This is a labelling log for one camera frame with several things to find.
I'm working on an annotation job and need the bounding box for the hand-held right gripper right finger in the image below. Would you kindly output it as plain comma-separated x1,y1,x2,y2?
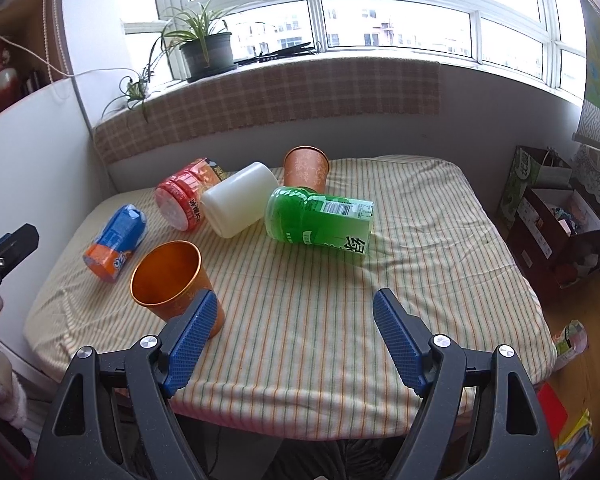
373,288,561,480

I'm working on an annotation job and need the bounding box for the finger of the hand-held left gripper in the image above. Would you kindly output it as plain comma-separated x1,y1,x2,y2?
0,223,40,311

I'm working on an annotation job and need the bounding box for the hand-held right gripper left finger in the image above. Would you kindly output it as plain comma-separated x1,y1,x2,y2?
34,289,218,480

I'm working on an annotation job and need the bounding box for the person's left forearm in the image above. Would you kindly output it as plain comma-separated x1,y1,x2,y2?
0,327,28,428

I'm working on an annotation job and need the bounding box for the plain orange cup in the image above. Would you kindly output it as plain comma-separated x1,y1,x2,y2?
131,241,226,337

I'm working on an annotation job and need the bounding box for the red labelled cup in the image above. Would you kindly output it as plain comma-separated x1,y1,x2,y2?
155,157,228,232

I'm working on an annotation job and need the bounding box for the white plastic cup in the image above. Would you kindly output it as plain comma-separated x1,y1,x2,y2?
201,161,279,237

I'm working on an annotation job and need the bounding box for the orange patterned cup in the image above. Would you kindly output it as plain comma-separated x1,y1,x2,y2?
283,146,330,195

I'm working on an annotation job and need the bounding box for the dark patterned cloth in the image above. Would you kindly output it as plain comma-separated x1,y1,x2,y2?
275,437,411,480

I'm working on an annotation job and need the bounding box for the green bottle with label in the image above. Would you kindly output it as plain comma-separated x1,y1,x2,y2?
265,186,375,267

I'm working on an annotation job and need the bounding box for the red and white jar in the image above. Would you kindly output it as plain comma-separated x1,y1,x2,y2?
0,42,18,116

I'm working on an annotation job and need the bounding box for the dark brown open box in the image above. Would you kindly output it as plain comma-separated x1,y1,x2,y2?
510,187,600,288

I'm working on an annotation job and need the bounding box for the red flat packet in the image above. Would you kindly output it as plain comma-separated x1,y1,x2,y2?
535,382,570,441

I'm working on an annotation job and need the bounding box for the green and white snack packet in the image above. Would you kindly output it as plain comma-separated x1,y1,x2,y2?
552,320,588,371

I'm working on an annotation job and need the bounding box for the green paper shopping bag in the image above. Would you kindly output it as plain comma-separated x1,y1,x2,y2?
497,146,573,233

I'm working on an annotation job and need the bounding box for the colourful printed packet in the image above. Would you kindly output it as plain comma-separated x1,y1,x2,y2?
555,410,596,478

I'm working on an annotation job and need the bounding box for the wooden shelf unit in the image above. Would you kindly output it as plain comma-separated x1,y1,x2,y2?
0,0,71,121

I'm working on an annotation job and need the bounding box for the white lace cloth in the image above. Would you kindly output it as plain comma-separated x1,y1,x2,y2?
572,145,600,221

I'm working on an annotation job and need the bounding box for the plaid windowsill cloth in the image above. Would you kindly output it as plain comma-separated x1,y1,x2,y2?
94,55,441,166

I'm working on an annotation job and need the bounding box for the potted spider plant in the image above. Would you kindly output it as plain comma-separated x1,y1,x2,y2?
102,0,243,123

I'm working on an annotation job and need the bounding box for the black flat device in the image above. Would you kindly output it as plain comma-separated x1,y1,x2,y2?
235,41,315,65

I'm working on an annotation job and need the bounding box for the white cable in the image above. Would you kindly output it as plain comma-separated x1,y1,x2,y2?
0,25,86,111

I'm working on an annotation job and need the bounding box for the white window frame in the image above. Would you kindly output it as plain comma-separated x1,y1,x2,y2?
120,0,588,106

